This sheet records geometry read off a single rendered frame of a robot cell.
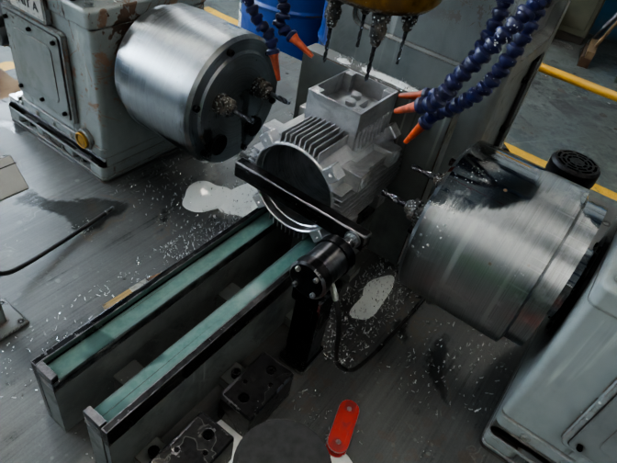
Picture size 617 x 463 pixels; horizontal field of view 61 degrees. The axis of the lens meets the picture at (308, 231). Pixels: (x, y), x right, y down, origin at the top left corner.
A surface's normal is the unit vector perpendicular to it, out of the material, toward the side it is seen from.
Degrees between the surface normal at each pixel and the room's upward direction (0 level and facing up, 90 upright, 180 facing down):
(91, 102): 90
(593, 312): 90
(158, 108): 88
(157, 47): 43
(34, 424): 0
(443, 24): 90
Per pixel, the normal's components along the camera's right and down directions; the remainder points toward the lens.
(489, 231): -0.36, -0.11
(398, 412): 0.15, -0.73
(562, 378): -0.58, 0.47
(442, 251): -0.51, 0.24
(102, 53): 0.80, 0.49
